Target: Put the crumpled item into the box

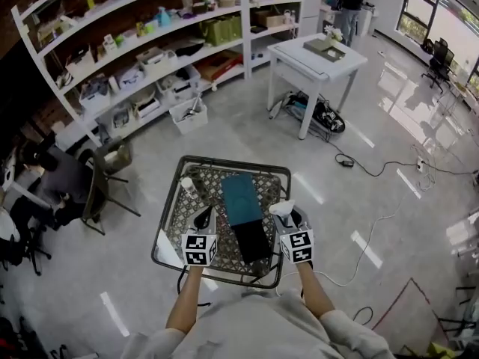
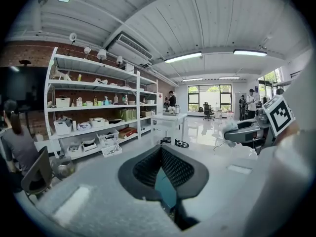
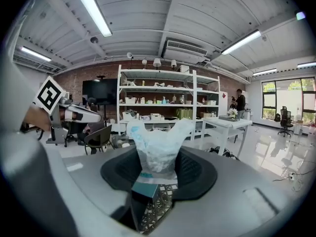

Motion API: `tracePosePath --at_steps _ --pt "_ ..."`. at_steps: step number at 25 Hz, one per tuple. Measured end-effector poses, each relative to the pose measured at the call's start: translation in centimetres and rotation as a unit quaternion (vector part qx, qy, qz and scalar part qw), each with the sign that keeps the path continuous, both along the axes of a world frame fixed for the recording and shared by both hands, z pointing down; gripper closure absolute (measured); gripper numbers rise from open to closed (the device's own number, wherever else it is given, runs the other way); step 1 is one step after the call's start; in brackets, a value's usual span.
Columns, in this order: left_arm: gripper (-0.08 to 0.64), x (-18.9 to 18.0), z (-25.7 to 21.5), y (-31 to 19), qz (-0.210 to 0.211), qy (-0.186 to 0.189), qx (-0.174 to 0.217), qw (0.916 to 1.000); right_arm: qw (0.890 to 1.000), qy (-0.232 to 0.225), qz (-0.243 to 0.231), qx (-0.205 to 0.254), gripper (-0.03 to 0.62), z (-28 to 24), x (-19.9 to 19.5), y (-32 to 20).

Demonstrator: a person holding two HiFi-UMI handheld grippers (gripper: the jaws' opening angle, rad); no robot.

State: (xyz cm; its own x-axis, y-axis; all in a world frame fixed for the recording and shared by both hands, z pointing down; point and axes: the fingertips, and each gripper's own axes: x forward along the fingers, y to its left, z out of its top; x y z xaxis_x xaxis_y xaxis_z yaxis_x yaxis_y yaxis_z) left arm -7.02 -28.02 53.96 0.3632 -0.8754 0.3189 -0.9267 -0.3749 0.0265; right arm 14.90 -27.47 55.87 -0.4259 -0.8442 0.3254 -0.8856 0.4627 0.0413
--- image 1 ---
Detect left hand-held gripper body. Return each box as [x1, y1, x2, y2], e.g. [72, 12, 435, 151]
[182, 225, 219, 267]

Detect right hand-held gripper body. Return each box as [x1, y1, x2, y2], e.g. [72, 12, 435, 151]
[277, 224, 314, 265]

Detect white cloth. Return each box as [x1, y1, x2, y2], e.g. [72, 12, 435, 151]
[268, 199, 296, 215]

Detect person's right forearm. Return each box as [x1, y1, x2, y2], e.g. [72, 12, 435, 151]
[297, 260, 336, 319]

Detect person's left forearm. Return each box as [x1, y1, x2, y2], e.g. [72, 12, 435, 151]
[165, 264, 205, 331]

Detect white shallow box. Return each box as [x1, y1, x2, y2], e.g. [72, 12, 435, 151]
[132, 91, 162, 119]

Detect red flat box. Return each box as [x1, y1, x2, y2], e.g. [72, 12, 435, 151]
[194, 49, 243, 82]

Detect white storage bin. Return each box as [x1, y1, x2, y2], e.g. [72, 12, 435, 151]
[65, 45, 97, 76]
[79, 84, 112, 114]

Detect brown cardboard box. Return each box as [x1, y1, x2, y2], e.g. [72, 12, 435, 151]
[254, 9, 285, 28]

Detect dark metal lattice table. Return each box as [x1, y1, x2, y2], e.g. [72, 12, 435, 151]
[150, 154, 293, 289]

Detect person's beige sweatshirt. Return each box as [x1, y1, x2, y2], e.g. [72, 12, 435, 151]
[119, 289, 394, 359]

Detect white plastic floor bin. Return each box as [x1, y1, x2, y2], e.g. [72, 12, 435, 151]
[168, 95, 209, 135]

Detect olive waste bin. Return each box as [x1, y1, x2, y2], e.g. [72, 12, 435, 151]
[97, 137, 134, 176]

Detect black equipment bag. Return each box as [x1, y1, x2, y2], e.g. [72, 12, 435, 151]
[284, 91, 347, 134]

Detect dark folding chair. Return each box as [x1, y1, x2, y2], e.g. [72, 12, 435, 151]
[80, 148, 142, 237]

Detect white plastic tool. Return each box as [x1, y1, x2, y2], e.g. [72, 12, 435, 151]
[268, 91, 289, 120]

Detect white plastic shelf bin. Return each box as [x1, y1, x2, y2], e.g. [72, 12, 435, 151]
[155, 64, 202, 104]

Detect white square table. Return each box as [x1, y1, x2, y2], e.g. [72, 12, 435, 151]
[266, 32, 370, 141]

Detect black office chair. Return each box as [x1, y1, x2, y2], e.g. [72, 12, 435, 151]
[421, 37, 456, 93]
[0, 215, 53, 276]

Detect yellow paper bag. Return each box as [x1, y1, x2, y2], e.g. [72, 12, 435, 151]
[426, 340, 456, 359]

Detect black hat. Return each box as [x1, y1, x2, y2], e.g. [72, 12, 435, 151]
[174, 37, 206, 58]

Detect grey flat tray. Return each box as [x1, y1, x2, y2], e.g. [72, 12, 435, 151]
[302, 37, 347, 63]

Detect white desk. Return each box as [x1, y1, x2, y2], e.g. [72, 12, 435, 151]
[0, 151, 53, 211]

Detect green fabric bags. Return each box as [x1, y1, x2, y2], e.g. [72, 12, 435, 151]
[201, 15, 243, 47]

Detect white flower bunch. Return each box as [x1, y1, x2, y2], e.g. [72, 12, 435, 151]
[323, 24, 344, 44]

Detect white shelf unit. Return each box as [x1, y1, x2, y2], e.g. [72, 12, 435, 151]
[10, 0, 304, 153]

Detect blue spray bottle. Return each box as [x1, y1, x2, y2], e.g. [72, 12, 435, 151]
[156, 6, 172, 28]

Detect white refrigerator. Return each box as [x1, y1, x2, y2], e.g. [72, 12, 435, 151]
[301, 0, 323, 39]

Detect black framed window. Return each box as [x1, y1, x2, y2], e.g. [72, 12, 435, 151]
[394, 0, 479, 89]

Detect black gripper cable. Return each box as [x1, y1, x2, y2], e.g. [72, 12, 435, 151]
[175, 266, 210, 308]

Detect long white cable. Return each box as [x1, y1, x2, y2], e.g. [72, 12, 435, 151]
[276, 188, 412, 287]

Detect long black cable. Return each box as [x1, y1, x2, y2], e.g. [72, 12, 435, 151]
[317, 132, 479, 178]

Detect white basket with handles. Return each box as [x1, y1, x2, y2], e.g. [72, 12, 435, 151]
[135, 46, 178, 71]

